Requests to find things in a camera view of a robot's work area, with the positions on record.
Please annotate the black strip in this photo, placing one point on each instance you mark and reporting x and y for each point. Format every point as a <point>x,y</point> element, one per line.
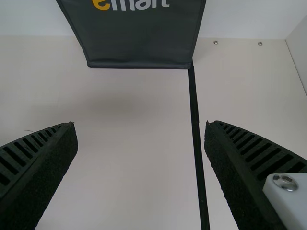
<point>195,134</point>

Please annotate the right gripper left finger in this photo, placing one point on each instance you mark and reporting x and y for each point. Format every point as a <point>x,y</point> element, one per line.
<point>36,172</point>

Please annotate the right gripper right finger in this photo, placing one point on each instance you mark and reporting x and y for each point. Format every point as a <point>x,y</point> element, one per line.
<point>254,172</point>

